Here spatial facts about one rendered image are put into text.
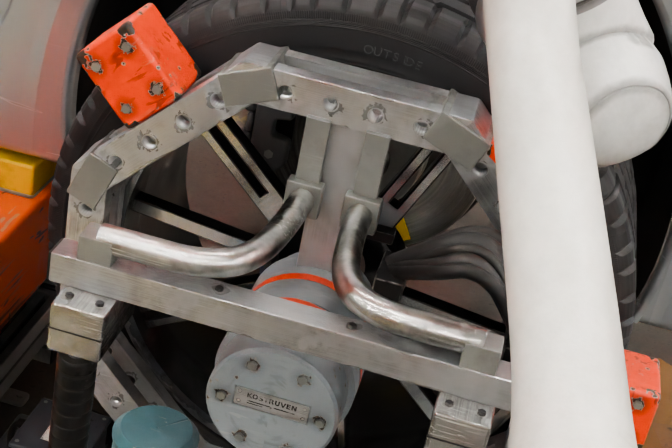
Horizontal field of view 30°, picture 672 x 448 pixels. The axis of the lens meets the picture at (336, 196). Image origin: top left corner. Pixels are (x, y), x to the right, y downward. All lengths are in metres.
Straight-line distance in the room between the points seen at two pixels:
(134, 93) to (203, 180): 2.15
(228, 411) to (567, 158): 0.58
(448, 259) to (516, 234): 0.41
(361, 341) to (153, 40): 0.38
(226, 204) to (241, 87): 2.09
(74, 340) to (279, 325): 0.18
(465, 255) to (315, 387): 0.19
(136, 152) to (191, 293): 0.23
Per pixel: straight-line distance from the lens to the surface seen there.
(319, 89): 1.18
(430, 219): 1.76
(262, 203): 1.37
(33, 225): 1.81
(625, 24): 0.90
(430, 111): 1.17
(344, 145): 1.20
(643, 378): 1.31
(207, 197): 3.31
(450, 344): 1.06
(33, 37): 1.71
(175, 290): 1.09
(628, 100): 0.87
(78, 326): 1.11
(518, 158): 0.70
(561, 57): 0.72
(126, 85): 1.24
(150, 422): 1.32
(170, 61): 1.25
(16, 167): 1.80
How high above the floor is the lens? 1.56
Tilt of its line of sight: 27 degrees down
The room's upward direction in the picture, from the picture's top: 12 degrees clockwise
